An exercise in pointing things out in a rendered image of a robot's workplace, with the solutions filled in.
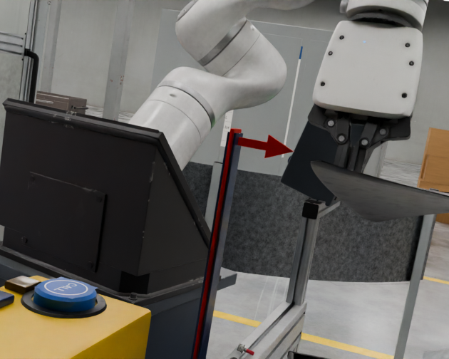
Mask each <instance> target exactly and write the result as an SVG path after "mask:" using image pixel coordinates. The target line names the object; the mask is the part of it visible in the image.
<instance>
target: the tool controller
mask: <svg viewBox="0 0 449 359"><path fill-rule="evenodd" d="M363 129H364V125H355V124H351V145H352V147H354V146H356V143H357V142H358V141H359V139H360V137H361V133H362V132H363ZM337 147H338V145H337V144H336V142H335V141H334V139H333V138H332V136H331V135H330V133H329V131H327V130H323V129H321V128H318V127H317V126H314V125H312V124H311V123H310V122H309V120H308V121H307V123H306V125H305V128H304V130H303V132H302V134H301V137H300V138H299V141H298V143H297V144H296V147H295V149H294V152H293V153H292V155H291V158H290V160H289V162H288V164H287V167H286V169H285V171H284V173H283V175H282V178H281V183H282V184H285V185H286V186H288V187H290V188H292V189H294V190H296V191H298V192H300V193H302V194H304V195H306V196H308V197H309V199H311V198H312V199H316V200H317V201H319V200H321V201H325V202H326V204H325V205H326V206H328V207H329V206H331V205H332V204H334V203H336V202H338V201H339V200H340V199H339V198H338V197H336V196H335V195H334V194H333V193H332V192H331V191H330V190H329V189H328V188H327V187H326V186H325V185H324V184H323V183H322V182H321V181H320V179H319V178H318V177H317V176H316V175H315V173H314V171H313V170H312V168H311V161H317V160H323V161H325V162H329V163H331V164H333V163H334V159H335V156H336V151H337ZM351 149H352V148H351ZM372 152H373V150H372ZM372 152H371V153H370V154H368V155H367V158H366V164H367V162H368V160H369V158H370V156H371V154H372ZM366 164H365V167H366ZM364 169H365V168H364Z"/></svg>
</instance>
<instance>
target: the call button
mask: <svg viewBox="0 0 449 359"><path fill-rule="evenodd" d="M34 287H35V290H34V296H33V302H34V303H35V304H37V305H38V306H41V307H43V308H47V309H50V310H55V311H68V312H74V311H85V310H88V309H91V308H93V307H95V304H96V294H97V293H96V290H95V289H96V288H97V287H94V286H91V285H89V284H87V283H84V282H82V281H77V280H72V279H66V278H64V277H59V278H57V279H49V280H46V281H42V282H41V283H40V284H38V285H37V286H34Z"/></svg>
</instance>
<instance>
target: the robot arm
mask: <svg viewBox="0 0 449 359"><path fill-rule="evenodd" d="M313 1H315V0H193V1H191V2H190V3H189V4H188V5H187V6H186V7H185V8H184V9H183V10H182V11H181V12H180V14H179V15H178V16H177V21H176V24H175V32H176V35H177V39H178V41H179V42H180V44H181V45H182V47H183V48H184V49H185V50H186V51H187V52H188V53H189V54H190V55H191V56H192V57H193V58H194V59H195V60H196V61H197V62H198V63H199V64H200V65H201V66H202V67H203V68H204V69H205V70H207V71H208V72H209V73H208V72H205V71H201V70H198V69H196V68H190V67H179V68H176V69H174V70H172V71H171V72H169V73H168V74H167V75H166V76H165V77H164V79H163V80H162V81H161V82H160V84H159V85H158V86H157V88H156V89H155V90H154V91H153V92H152V93H151V95H150V96H149V97H148V99H147V100H146V101H145V102H144V103H143V104H142V105H141V107H140V108H139V109H138V111H137V112H136V113H135V114H134V116H133V117H132V118H131V119H130V120H129V122H128V123H129V124H133V125H139V126H143V127H147V128H152V129H156V130H159V131H160V132H163V133H164V135H165V137H166V139H167V141H168V143H169V145H170V148H171V150H172V152H173V154H174V156H175V158H176V160H177V163H178V164H179V166H180V169H181V170H182V171H183V169H184V168H185V166H186V165H187V163H188V162H189V161H190V159H191V158H192V156H193V155H194V154H195V152H196V151H197V149H198V148H199V146H200V145H201V144H202V142H203V141H204V139H205V138H206V137H207V135H208V134H209V132H210V131H211V129H212V128H213V127H214V126H215V124H216V123H217V121H218V120H219V119H220V118H221V117H222V116H223V115H224V114H225V113H227V112H228V111H231V110H238V109H245V108H252V107H255V106H258V105H261V104H263V103H265V102H268V101H270V100H271V99H272V98H273V97H275V96H277V95H278V94H279V92H280V91H281V89H282V88H283V87H284V84H285V81H286V78H287V66H286V63H285V62H284V59H283V58H282V56H281V55H280V53H279V52H278V51H277V49H276V48H275V47H273V45H272V44H271V43H270V42H269V41H268V40H267V39H266V38H265V37H264V36H263V35H262V34H261V33H260V32H259V31H258V30H257V29H256V28H255V27H254V26H253V25H252V24H251V23H250V22H249V21H248V20H247V19H246V17H245V15H246V14H247V13H248V12H249V11H251V10H253V9H259V8H266V9H276V10H282V11H291V10H295V9H300V8H302V7H305V6H307V5H309V4H310V3H311V2H313ZM427 6H428V0H347V1H341V5H340V13H343V14H345V15H346V17H347V19H348V20H347V21H340V22H339V23H338V25H337V27H336V29H335V31H334V33H333V35H332V37H331V40H330V41H329V44H328V47H327V50H326V52H325V55H324V59H323V61H322V64H321V67H320V70H319V74H318V76H317V79H316V83H315V86H314V92H313V102H314V105H313V107H312V109H311V111H310V113H309V115H308V120H309V122H310V123H311V124H312V125H314V126H317V127H318V128H321V129H323V130H327V131H329V133H330V135H331V136H332V138H333V139H334V141H335V142H336V144H337V145H338V147H337V151H336V156H335V159H334V165H338V166H340V167H345V168H347V169H350V170H354V171H357V172H361V173H363V171H364V167H365V164H366V158H367V155H368V154H370V153H371V152H372V150H374V149H375V148H377V147H378V146H380V145H382V144H383V143H385V142H386V141H397V140H408V139H410V137H411V118H412V116H413V111H414V107H415V103H416V96H417V91H418V83H419V78H420V68H421V61H422V53H423V34H422V33H421V31H422V28H423V22H424V18H425V13H426V9H427ZM351 124H355V125H364V129H363V132H362V133H361V137H360V139H359V141H358V142H357V143H356V146H354V147H352V145H351ZM351 148H352V149H351Z"/></svg>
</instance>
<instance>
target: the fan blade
mask: <svg viewBox="0 0 449 359"><path fill-rule="evenodd" d="M311 168H312V170H313V171H314V173H315V175H316V176H317V177H318V178H319V179H320V181H321V182H322V183H323V184H324V185H325V186H326V187H327V188H328V189H329V190H330V191H331V192H332V193H333V194H334V195H335V196H336V197H338V198H339V199H340V200H341V201H342V202H343V203H344V204H345V205H347V206H348V207H349V208H351V209H352V210H353V211H355V213H357V214H358V215H360V216H361V217H363V218H364V219H367V220H370V221H372V222H383V221H387V220H392V219H400V218H405V217H416V216H422V215H429V214H444V213H449V192H438V191H433V190H429V189H423V188H419V187H413V186H409V185H406V184H400V183H397V182H392V181H388V180H386V179H381V178H378V177H374V176H370V175H367V174H364V173H361V172H357V171H354V170H350V169H347V168H345V167H340V166H338V165H334V164H331V163H329V162H325V161H323V160H317V161H311Z"/></svg>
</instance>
